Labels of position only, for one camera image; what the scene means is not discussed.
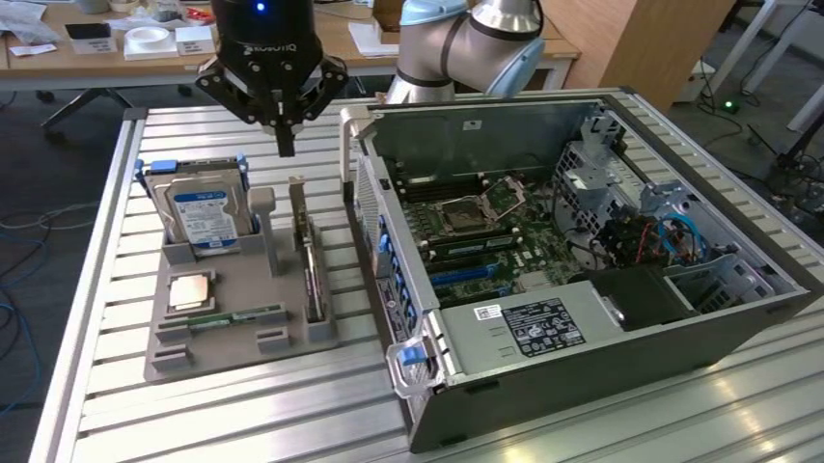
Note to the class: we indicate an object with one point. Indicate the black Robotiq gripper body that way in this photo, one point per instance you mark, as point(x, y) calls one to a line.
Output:
point(268, 43)

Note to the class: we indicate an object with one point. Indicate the Nvidia graphics card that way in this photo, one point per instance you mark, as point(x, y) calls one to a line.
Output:
point(313, 289)

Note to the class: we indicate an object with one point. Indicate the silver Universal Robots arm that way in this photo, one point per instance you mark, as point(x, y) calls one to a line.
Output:
point(444, 38)

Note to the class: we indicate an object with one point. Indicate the light wooden desk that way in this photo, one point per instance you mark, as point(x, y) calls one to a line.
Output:
point(97, 65)
point(341, 43)

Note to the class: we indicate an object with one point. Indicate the small white labelled box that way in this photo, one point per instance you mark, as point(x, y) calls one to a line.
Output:
point(193, 43)

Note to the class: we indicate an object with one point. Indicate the small red object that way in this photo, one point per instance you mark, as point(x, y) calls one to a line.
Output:
point(198, 15)

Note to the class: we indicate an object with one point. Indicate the white paper stack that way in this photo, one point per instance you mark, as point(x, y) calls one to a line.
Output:
point(373, 41)

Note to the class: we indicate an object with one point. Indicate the white square tray box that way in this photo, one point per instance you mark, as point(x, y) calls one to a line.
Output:
point(151, 52)

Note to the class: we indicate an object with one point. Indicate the brown cardboard box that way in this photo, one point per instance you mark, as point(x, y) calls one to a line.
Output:
point(386, 14)

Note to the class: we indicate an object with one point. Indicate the white tape roll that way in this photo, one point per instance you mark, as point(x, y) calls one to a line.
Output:
point(147, 35)

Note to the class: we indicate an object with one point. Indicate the hard disk with blue rails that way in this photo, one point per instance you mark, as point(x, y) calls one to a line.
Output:
point(199, 212)

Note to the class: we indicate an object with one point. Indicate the black desk foot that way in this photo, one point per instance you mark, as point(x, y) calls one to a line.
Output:
point(71, 108)

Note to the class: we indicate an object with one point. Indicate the black topped white box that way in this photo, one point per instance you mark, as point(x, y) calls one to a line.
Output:
point(90, 36)

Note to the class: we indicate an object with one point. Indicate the grey cup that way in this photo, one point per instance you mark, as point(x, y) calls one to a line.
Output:
point(94, 6)

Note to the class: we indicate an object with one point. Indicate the CPU socket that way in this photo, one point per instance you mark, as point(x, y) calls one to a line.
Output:
point(460, 214)

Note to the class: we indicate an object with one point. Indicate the red and white card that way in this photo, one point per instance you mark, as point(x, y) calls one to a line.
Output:
point(32, 49)

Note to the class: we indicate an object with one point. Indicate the metal socket cover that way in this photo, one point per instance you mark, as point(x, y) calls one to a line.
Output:
point(503, 195)

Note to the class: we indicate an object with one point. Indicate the crumpled clear plastic bag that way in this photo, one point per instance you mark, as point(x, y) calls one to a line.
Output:
point(26, 21)

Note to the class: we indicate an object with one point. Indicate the grey parts rack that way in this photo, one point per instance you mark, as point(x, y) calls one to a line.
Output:
point(258, 289)

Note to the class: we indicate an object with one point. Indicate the silver CPU chip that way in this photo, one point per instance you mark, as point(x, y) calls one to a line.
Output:
point(189, 291)

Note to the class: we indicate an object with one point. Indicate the blue expansion slot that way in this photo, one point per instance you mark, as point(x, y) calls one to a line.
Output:
point(464, 275)

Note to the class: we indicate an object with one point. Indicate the silver perforated disk bay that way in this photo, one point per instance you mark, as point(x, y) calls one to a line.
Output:
point(592, 183)

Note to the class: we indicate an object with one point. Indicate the green loose RAM stick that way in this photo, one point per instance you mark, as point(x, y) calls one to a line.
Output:
point(219, 319)

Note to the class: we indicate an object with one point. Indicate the wooden cabinet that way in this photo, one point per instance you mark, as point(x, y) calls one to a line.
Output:
point(644, 48)

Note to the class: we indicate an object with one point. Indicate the blue case latch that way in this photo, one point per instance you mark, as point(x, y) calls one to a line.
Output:
point(412, 357)

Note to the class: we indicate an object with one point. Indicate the white device with red dot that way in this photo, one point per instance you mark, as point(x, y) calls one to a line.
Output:
point(700, 82)

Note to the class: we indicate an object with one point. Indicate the grey power supply unit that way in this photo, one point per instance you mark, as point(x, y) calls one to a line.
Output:
point(476, 352)

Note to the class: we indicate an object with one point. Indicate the black device with green light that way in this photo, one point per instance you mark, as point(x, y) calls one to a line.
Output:
point(730, 104)

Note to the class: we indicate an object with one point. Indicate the open dark PC case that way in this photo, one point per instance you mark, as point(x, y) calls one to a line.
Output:
point(580, 386)

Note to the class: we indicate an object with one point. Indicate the white table frame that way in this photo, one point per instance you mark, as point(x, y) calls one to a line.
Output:
point(739, 48)

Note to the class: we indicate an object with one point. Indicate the silver metal drive bracket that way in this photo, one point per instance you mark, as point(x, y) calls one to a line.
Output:
point(727, 275)

